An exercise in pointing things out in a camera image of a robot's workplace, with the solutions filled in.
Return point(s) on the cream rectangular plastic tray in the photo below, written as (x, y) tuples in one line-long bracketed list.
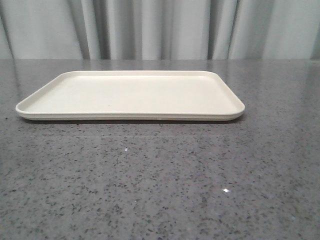
[(160, 95)]

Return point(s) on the grey pleated curtain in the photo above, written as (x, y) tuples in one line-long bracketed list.
[(159, 29)]

